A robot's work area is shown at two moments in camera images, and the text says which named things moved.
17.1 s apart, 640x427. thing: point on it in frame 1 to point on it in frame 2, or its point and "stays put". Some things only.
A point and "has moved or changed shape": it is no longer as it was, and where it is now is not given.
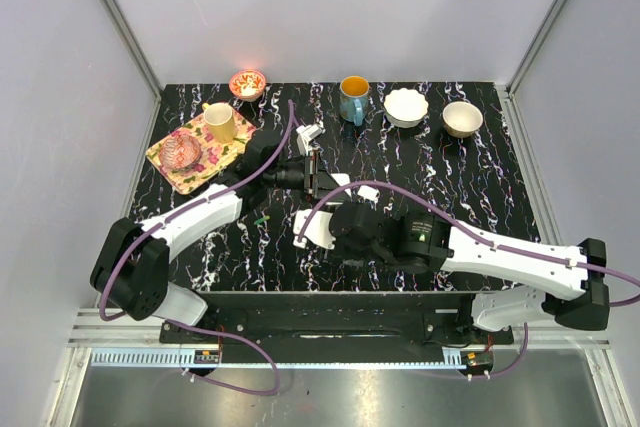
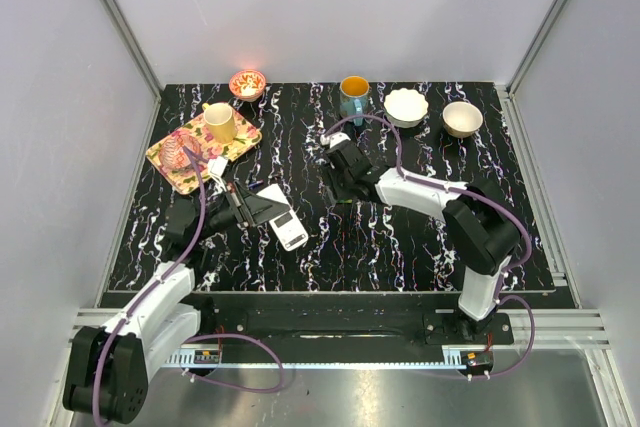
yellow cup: [221, 121] stays put
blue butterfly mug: [353, 98] stays put
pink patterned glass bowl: [180, 151] stays put
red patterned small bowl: [247, 84] stays put
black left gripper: [316, 179] to [253, 209]
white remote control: [342, 179] has moved or changed shape
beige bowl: [461, 119] stays put
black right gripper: [338, 239] to [338, 193]
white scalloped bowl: [405, 107] stays put
